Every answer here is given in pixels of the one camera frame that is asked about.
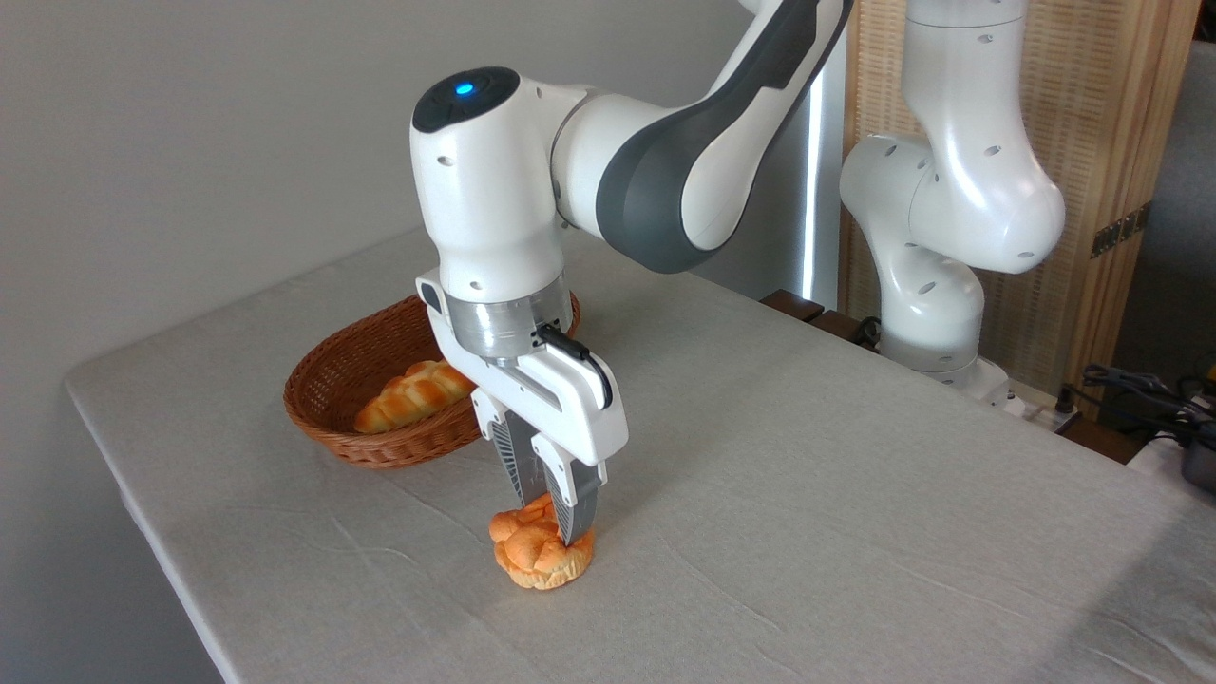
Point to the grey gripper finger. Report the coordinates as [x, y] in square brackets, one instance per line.
[518, 456]
[575, 499]

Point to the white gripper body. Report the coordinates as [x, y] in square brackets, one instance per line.
[560, 408]

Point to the round knotted bread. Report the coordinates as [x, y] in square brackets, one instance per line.
[532, 560]

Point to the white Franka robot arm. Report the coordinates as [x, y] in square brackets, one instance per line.
[494, 190]

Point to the long braided bread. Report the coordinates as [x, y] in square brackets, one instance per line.
[404, 406]

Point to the brown woven wicker basket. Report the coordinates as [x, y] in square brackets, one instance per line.
[380, 446]

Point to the grey tablecloth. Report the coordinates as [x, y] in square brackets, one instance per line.
[807, 551]

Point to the white power strip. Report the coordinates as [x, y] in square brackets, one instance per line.
[1040, 408]

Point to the dark metal screen hinge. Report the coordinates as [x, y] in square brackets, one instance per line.
[1121, 230]

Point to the wooden bamboo folding screen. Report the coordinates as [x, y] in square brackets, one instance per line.
[1083, 95]

